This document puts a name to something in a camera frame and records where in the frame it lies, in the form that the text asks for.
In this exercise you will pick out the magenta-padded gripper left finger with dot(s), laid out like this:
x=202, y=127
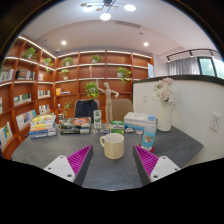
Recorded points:
x=61, y=168

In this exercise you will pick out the small white wall switch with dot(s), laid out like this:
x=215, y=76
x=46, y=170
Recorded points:
x=145, y=98

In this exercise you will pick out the green tissue box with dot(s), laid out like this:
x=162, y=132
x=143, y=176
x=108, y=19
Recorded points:
x=117, y=128

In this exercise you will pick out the grey window curtain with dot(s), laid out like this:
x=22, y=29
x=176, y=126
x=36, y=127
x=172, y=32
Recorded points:
x=183, y=66

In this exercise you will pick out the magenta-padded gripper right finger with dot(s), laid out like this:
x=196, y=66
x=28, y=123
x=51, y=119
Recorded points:
x=163, y=167

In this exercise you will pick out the tall green-white carton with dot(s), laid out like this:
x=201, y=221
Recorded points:
x=97, y=119

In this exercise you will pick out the white stack of books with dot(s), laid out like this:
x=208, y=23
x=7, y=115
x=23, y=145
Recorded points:
x=135, y=120

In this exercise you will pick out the wooden wall shelf unit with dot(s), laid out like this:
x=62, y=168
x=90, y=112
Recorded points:
x=40, y=83

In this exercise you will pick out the cream ceramic mug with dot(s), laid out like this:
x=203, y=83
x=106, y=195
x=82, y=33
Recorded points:
x=115, y=146

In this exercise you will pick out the branched ceiling lamp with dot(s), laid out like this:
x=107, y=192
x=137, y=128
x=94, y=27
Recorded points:
x=105, y=16

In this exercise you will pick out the dark blue chair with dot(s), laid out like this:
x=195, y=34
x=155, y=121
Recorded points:
x=85, y=109

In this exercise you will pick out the dark-framed window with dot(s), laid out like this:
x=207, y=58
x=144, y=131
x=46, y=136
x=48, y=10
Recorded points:
x=210, y=67

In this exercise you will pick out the colourful stack of books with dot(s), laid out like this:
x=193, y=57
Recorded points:
x=42, y=126

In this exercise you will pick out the wooden artist mannequin figure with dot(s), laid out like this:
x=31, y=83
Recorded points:
x=108, y=103

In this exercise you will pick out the tan chair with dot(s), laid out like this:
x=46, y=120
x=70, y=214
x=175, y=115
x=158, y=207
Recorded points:
x=122, y=108

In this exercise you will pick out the clear blue-capped water bottle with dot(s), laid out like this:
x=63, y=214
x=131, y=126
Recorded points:
x=149, y=135

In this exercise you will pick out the white wall socket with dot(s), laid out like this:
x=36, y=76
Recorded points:
x=215, y=122

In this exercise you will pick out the white vase with flowers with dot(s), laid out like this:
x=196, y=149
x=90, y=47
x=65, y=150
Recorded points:
x=164, y=116

